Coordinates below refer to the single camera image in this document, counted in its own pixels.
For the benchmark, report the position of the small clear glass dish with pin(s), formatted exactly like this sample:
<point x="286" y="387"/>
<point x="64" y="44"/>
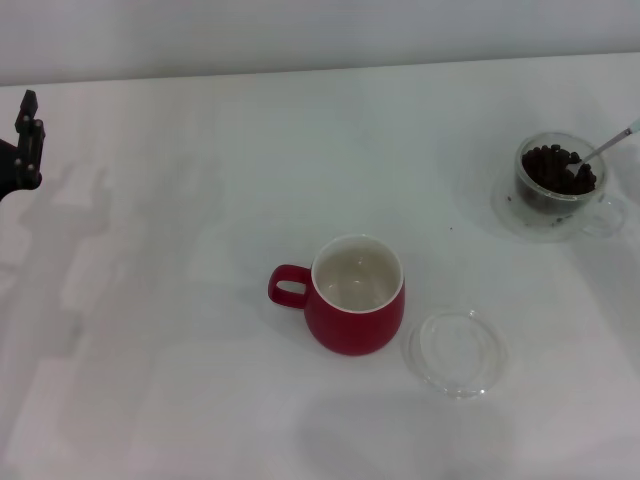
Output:
<point x="455" y="355"/>

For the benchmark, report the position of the red ceramic mug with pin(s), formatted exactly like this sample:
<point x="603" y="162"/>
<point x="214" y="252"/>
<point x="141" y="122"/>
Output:
<point x="355" y="330"/>

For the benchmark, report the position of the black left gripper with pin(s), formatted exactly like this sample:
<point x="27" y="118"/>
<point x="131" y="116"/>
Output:
<point x="6" y="167"/>

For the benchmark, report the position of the pile of coffee beans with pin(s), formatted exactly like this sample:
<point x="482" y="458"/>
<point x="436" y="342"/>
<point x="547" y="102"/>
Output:
<point x="547" y="167"/>

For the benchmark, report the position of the clear glass saucer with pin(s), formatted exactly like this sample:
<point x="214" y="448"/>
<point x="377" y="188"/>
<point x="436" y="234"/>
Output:
<point x="502" y="217"/>

